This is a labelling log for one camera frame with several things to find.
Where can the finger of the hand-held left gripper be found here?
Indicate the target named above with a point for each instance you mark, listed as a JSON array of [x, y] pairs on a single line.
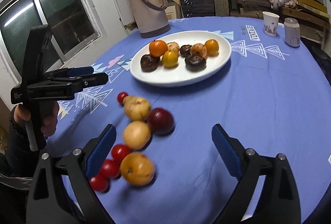
[[80, 71], [95, 79]]

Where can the person's left hand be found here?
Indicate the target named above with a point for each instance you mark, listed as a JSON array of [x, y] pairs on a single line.
[[50, 120]]

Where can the smooth round orange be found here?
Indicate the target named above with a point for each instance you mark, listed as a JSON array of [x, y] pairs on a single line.
[[212, 47]]

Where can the aluminium frame window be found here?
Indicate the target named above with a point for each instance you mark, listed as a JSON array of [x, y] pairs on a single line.
[[59, 7]]

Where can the blue printed tablecloth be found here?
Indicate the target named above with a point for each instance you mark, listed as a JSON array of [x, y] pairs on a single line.
[[232, 110]]

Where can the pale drink can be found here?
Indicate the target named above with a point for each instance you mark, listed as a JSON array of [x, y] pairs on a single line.
[[292, 32]]

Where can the dark red plum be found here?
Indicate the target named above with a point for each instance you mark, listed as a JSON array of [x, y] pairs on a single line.
[[160, 121]]

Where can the pale wooden picture frame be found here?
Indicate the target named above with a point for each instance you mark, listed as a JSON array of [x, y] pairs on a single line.
[[172, 10]]

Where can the white printed paper cup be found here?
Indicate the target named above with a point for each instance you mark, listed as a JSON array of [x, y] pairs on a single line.
[[270, 23]]

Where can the yellow-green tangerine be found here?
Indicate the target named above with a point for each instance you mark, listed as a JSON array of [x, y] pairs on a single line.
[[170, 58]]

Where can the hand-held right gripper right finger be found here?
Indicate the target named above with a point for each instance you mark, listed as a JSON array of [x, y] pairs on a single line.
[[227, 151]]

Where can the yellow pepino melon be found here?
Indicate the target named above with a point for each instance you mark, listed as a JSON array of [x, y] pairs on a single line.
[[136, 135], [173, 47], [198, 50], [137, 108]]

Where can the beige thermos flask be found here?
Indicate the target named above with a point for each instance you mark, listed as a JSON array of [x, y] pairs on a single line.
[[147, 12]]

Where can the white oval plate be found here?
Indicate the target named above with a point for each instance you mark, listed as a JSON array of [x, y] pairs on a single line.
[[175, 76]]

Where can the person's left forearm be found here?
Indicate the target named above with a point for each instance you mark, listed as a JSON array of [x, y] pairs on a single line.
[[18, 151]]

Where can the white leaning board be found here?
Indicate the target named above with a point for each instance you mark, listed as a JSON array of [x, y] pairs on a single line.
[[117, 1]]

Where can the small red cherry tomato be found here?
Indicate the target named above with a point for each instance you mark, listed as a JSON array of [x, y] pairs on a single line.
[[122, 97]]

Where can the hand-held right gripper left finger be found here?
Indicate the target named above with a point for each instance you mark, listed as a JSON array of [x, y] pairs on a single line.
[[100, 154]]

